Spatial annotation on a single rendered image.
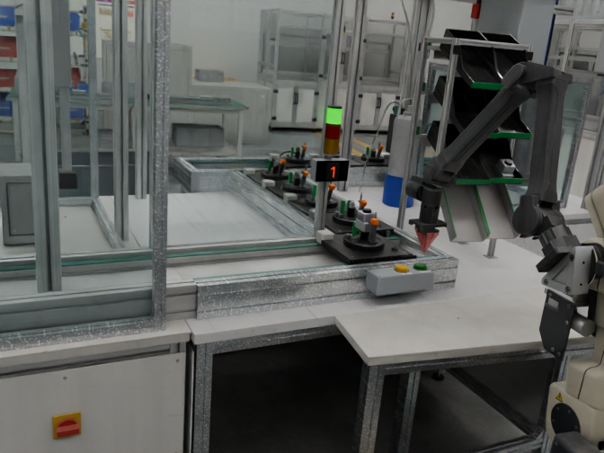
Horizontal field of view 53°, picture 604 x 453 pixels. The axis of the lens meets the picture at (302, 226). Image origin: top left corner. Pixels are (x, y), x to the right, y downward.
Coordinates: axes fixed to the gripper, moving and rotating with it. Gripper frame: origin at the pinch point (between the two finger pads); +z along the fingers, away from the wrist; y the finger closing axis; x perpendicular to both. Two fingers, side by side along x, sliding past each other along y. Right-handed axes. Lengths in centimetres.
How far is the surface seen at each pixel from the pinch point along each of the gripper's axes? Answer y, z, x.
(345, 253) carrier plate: 18.4, 5.3, -15.9
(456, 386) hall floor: -84, 103, -62
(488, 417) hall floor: -81, 103, -35
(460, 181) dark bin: -22.7, -17.7, -13.9
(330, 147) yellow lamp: 18.9, -25.9, -31.6
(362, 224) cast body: 10.4, -2.5, -20.2
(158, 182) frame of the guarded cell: 82, -24, -1
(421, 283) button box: 1.5, 10.0, 3.2
